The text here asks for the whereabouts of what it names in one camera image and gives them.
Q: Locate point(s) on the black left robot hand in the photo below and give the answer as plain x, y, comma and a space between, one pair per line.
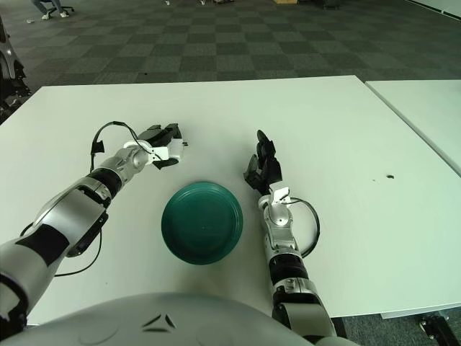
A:
158, 135

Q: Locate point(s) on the green round plate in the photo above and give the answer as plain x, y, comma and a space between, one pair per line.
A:
201, 223

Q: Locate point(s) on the seated person legs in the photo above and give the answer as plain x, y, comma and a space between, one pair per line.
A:
37, 4

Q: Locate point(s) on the silver black standby robot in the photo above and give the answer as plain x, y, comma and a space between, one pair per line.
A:
5, 65

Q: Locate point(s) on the brown cardboard box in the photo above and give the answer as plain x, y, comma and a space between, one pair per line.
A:
286, 1

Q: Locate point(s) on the white charger with prongs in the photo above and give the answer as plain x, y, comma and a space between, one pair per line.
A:
176, 149

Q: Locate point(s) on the black table foot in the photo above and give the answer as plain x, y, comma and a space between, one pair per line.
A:
437, 328

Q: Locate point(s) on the silver robot torso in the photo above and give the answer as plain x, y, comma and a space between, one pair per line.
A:
144, 324

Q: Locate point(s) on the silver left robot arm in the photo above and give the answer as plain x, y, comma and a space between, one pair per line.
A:
57, 216

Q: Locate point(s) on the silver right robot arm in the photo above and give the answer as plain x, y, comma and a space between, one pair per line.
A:
281, 216

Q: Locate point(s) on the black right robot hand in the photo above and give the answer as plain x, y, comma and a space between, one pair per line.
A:
268, 167

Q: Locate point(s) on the black office chair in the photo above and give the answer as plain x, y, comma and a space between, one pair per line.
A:
68, 8

